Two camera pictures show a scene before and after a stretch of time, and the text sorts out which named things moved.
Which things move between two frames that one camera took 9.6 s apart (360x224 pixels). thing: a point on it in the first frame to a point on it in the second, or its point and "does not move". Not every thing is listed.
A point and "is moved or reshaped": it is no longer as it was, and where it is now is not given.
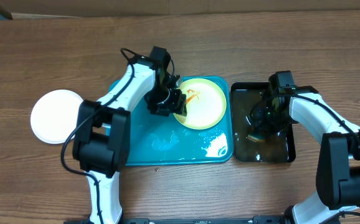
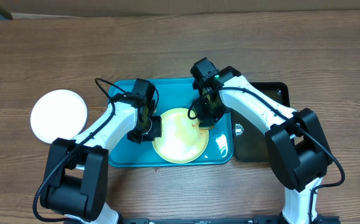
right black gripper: (261, 126) to (204, 116)
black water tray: (279, 148) does not move
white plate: (54, 116) does not move
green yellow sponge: (254, 139) to (207, 128)
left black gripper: (177, 104) to (157, 131)
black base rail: (262, 219) does not move
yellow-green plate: (205, 103) is moved or reshaped
